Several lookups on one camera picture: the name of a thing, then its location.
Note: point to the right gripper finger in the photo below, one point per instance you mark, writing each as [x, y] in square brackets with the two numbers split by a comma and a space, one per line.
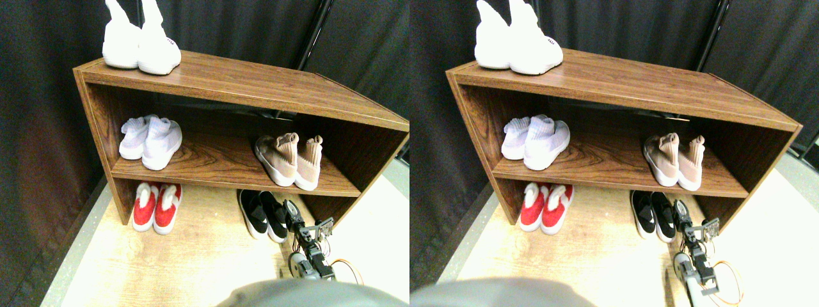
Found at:
[682, 215]
[293, 214]

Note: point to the black shoe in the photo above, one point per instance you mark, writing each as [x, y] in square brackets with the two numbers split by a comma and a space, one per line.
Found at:
[275, 217]
[643, 214]
[253, 214]
[664, 217]

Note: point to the beige shoe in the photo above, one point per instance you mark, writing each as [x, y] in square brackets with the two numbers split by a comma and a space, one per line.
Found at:
[309, 166]
[691, 166]
[276, 161]
[663, 161]

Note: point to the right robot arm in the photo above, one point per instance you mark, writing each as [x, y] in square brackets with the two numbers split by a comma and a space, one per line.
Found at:
[310, 263]
[692, 275]

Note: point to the red shoe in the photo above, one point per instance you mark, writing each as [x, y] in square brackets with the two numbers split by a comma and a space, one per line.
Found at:
[556, 214]
[167, 214]
[144, 211]
[532, 212]

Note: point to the brown shoe rack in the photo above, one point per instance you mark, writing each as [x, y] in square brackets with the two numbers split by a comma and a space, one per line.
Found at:
[627, 83]
[249, 83]

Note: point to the curtain stand foot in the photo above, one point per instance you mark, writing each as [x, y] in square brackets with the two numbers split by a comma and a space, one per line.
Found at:
[807, 146]

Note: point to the pale lilac shoe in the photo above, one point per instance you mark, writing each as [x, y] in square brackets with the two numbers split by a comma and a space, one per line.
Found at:
[132, 142]
[546, 147]
[162, 147]
[514, 143]

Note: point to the curtain stand pole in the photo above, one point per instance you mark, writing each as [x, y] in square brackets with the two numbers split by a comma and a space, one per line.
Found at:
[313, 32]
[711, 32]

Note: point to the white shoe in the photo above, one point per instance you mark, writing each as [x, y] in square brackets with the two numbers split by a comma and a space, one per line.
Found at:
[159, 51]
[121, 46]
[494, 46]
[536, 51]

